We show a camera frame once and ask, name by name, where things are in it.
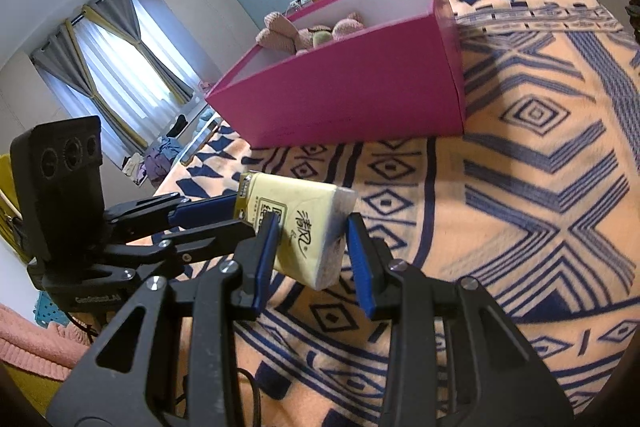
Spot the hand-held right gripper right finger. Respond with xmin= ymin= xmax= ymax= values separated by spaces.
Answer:
xmin=346 ymin=212 xmax=576 ymax=427

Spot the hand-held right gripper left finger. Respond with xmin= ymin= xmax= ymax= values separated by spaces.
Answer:
xmin=47 ymin=212 xmax=280 ymax=427

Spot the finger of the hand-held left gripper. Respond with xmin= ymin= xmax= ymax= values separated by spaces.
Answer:
xmin=103 ymin=192 xmax=240 ymax=239
xmin=106 ymin=219 xmax=257 ymax=279

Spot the yellow tissue pack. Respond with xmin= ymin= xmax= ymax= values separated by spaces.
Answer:
xmin=234 ymin=171 xmax=357 ymax=291

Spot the pink cardboard box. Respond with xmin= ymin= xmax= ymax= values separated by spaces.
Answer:
xmin=204 ymin=0 xmax=467 ymax=149

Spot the pink knitted plush doll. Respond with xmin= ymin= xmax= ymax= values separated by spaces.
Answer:
xmin=254 ymin=9 xmax=374 ymax=57

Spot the person's left forearm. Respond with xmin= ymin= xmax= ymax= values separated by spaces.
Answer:
xmin=0 ymin=303 xmax=97 ymax=382

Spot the yellow hanging garment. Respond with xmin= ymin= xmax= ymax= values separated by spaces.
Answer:
xmin=0 ymin=154 xmax=19 ymax=254

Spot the purple blue clothes pile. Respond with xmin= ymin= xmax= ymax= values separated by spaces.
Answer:
xmin=141 ymin=136 xmax=182 ymax=186

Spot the blue plastic basket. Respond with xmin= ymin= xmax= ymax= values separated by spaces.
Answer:
xmin=35 ymin=298 xmax=69 ymax=329

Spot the grey yellow curtain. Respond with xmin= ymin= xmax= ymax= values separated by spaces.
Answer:
xmin=82 ymin=0 xmax=197 ymax=105
xmin=29 ymin=19 xmax=151 ymax=168

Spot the white sheer curtain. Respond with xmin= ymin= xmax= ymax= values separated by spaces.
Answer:
xmin=55 ymin=0 xmax=186 ymax=158

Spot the orange blue patterned blanket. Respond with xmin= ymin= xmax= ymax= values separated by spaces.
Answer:
xmin=150 ymin=0 xmax=640 ymax=427

